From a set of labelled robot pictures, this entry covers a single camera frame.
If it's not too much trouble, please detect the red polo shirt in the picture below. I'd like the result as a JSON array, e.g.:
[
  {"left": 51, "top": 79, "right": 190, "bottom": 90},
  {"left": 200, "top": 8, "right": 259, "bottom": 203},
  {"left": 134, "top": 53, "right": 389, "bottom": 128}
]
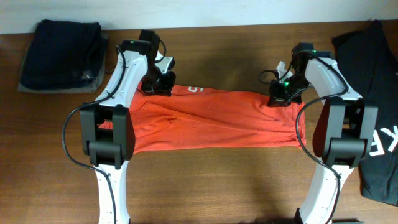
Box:
[{"left": 130, "top": 85, "right": 306, "bottom": 153}]

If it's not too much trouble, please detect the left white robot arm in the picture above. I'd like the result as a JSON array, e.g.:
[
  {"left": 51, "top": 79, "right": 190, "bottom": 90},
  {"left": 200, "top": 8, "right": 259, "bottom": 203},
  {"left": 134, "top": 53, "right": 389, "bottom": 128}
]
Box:
[{"left": 78, "top": 40, "right": 175, "bottom": 223}]

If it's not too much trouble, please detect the black printed t-shirt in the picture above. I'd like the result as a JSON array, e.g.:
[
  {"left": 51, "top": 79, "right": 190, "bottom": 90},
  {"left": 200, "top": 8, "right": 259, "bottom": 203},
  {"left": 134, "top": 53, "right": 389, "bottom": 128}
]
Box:
[{"left": 332, "top": 21, "right": 397, "bottom": 206}]

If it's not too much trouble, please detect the folded navy blue garment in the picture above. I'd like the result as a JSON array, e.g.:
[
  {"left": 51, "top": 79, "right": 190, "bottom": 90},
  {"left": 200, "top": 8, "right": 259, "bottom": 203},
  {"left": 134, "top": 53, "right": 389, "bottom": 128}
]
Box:
[{"left": 20, "top": 20, "right": 108, "bottom": 90}]

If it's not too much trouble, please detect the folded grey garment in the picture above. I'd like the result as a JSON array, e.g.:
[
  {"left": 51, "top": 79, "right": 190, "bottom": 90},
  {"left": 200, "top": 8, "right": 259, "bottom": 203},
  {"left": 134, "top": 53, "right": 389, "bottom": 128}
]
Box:
[{"left": 17, "top": 42, "right": 106, "bottom": 94}]

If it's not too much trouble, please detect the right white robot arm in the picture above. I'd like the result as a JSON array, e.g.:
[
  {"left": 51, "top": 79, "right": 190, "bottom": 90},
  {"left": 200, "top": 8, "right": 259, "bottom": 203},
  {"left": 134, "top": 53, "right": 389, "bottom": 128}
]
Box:
[{"left": 267, "top": 43, "right": 378, "bottom": 224}]

